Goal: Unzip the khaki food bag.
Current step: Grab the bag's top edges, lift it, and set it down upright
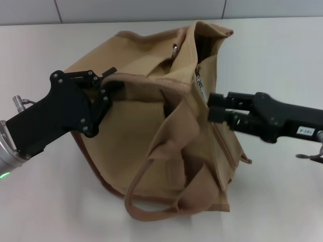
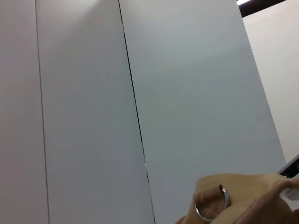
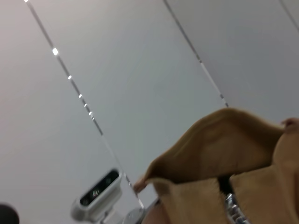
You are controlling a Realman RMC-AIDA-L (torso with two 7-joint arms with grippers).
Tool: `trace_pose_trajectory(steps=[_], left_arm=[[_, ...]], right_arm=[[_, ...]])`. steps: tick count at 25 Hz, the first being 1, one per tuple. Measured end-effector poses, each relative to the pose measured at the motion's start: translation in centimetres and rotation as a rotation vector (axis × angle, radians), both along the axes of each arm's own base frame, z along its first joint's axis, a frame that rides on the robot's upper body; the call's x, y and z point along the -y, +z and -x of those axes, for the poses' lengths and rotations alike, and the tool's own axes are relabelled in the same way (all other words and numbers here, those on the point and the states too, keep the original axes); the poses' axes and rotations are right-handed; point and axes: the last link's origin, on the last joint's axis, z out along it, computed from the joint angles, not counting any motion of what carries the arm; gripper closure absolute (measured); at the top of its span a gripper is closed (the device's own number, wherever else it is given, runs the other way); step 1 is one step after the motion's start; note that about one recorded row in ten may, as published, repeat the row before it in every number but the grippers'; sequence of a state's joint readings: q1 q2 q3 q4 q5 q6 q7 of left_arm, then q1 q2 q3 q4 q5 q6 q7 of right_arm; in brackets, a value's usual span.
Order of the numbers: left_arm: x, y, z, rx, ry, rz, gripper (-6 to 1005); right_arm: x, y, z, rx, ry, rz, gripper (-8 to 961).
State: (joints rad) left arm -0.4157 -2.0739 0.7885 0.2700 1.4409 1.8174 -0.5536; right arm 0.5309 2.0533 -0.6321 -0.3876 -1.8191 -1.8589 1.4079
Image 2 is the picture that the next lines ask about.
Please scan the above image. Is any khaki canvas food bag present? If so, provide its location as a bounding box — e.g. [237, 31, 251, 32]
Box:
[175, 172, 299, 224]

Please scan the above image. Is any metal bag strap ring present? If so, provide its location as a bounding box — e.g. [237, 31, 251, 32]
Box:
[194, 188, 230, 222]

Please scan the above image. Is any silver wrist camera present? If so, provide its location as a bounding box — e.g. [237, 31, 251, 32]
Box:
[277, 154, 299, 181]

